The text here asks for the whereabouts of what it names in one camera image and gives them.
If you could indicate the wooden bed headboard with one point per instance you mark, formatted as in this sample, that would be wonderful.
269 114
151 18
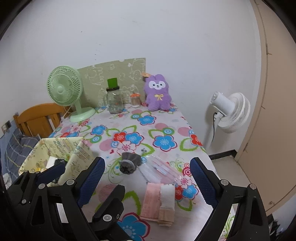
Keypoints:
34 115

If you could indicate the purple plush bunny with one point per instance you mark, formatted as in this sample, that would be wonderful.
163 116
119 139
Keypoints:
157 97

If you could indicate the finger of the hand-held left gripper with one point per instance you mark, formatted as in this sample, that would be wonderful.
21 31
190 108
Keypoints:
52 172
111 208

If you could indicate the white standing fan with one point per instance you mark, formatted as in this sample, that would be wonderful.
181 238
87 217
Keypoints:
235 113

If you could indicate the wall socket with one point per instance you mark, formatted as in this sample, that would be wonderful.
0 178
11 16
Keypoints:
8 125

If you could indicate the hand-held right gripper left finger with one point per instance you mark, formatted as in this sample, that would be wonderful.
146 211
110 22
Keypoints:
92 180

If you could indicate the glass jar with green lid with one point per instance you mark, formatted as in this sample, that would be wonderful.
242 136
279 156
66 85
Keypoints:
114 102

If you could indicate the grey plaid pillow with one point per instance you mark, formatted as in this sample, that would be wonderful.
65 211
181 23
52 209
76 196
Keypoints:
18 143

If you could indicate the white cloth pack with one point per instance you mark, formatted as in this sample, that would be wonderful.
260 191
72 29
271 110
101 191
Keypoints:
51 162

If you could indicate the green printed board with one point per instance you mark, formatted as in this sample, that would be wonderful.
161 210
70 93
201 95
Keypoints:
104 71

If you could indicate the white and beige rolled cloth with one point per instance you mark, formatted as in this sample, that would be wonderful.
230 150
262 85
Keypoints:
167 197

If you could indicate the green desk fan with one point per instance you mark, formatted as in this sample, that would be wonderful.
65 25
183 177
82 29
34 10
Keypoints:
62 90

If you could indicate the clear plastic bottle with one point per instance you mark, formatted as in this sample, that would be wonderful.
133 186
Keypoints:
159 170

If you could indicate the floral tablecloth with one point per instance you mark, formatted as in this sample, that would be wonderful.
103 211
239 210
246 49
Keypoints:
161 129

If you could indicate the yellow fabric storage box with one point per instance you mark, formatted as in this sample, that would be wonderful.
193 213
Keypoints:
78 155

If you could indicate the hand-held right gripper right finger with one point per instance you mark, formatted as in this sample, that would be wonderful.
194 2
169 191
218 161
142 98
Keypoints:
203 180

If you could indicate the dark grey blade cap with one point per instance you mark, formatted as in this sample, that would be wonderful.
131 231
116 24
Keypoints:
128 162

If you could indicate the small jar with orange lid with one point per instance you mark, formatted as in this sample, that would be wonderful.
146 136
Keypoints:
135 100

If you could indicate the beige door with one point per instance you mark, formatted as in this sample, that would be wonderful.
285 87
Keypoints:
272 115

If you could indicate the pink folded towel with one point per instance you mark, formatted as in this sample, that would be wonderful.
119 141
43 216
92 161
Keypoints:
151 199

